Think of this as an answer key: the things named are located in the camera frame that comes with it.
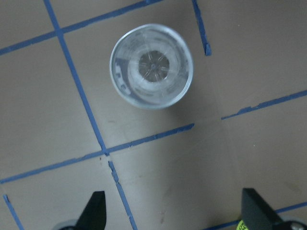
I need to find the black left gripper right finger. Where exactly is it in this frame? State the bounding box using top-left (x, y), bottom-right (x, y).
top-left (241, 188), bottom-right (283, 230)

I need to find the centre tennis ball between bases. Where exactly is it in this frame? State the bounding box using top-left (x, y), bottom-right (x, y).
top-left (236, 220), bottom-right (247, 230)

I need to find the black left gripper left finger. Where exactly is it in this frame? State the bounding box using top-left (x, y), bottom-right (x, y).
top-left (75, 191), bottom-right (106, 230)

